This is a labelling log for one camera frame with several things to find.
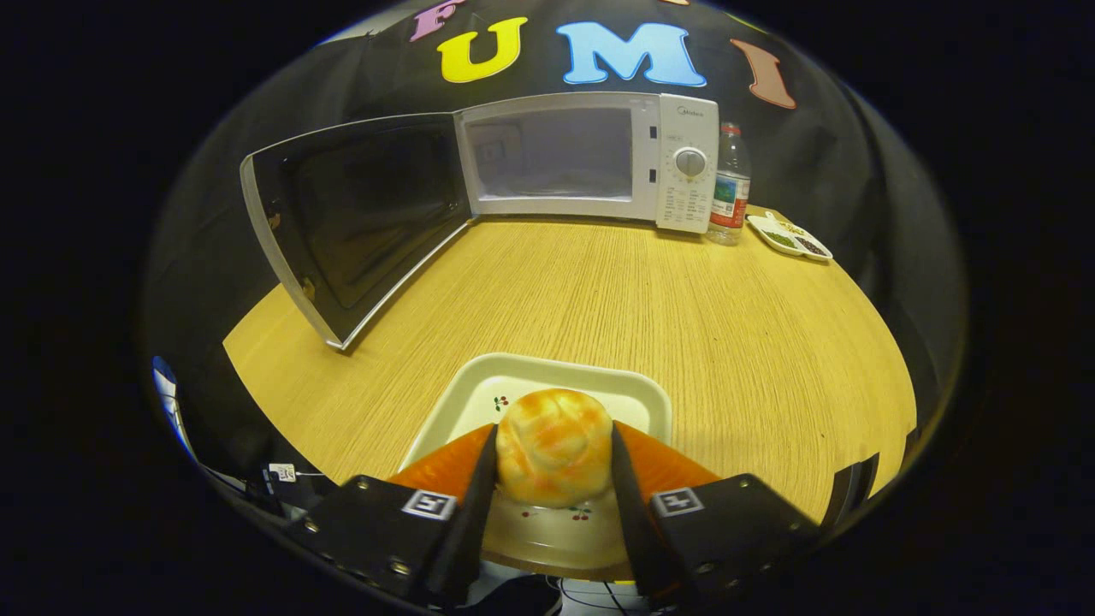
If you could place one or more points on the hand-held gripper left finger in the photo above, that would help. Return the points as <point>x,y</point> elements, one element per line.
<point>475,513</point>

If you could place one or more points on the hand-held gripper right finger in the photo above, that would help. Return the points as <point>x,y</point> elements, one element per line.
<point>631,522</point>

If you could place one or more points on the white microwave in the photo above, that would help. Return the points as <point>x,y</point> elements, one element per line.
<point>684,188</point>

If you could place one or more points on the clear water bottle red label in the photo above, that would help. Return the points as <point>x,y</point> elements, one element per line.
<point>729,192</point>

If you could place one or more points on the golden bread bun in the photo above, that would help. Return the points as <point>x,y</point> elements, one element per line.
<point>554,449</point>

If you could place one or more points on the cream plate with cherry print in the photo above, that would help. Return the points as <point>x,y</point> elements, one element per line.
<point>470,402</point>

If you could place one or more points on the white tag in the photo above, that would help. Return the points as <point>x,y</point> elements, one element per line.
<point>282,472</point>

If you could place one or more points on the white divided dish of beans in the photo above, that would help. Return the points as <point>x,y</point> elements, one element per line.
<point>791,239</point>

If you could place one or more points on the black backdrop cloth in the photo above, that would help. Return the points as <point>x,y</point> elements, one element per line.
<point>855,171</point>

